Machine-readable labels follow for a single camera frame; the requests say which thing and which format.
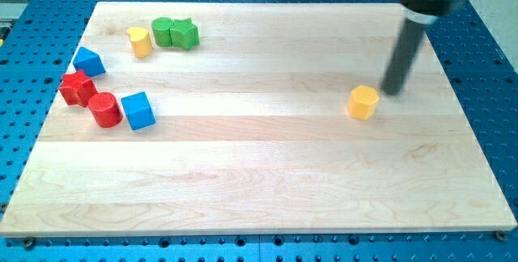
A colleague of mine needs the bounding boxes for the yellow hexagon block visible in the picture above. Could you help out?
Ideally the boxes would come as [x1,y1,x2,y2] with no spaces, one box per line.
[346,85,380,120]

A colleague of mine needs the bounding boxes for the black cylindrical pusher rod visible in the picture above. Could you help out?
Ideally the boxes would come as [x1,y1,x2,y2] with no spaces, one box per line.
[380,19,428,95]

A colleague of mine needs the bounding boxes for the yellow heart block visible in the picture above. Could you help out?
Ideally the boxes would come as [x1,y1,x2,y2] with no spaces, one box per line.
[126,27,153,58]

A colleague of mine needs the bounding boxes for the light wooden board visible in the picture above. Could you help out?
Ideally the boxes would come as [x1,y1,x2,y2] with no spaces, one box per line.
[1,2,516,237]

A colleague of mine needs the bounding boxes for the green star block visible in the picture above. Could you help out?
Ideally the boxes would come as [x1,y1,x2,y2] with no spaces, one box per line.
[169,18,200,50]

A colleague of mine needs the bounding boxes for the blue cube block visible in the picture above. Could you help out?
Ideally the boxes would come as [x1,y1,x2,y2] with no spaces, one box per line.
[121,92,156,130]

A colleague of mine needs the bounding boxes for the green cylinder block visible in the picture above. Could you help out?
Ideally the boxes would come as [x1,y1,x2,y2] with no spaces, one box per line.
[151,17,174,48]

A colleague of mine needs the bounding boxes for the red cylinder block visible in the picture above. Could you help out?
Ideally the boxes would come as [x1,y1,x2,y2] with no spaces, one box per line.
[88,92,122,128]

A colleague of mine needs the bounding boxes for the blue triangle block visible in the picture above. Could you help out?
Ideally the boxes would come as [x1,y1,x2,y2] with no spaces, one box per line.
[73,47,106,77]

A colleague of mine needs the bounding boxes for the red star block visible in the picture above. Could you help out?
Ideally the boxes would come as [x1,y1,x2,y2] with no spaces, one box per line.
[58,70,98,108]

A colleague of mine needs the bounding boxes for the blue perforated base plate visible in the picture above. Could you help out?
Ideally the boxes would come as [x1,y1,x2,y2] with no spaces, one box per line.
[1,0,517,261]

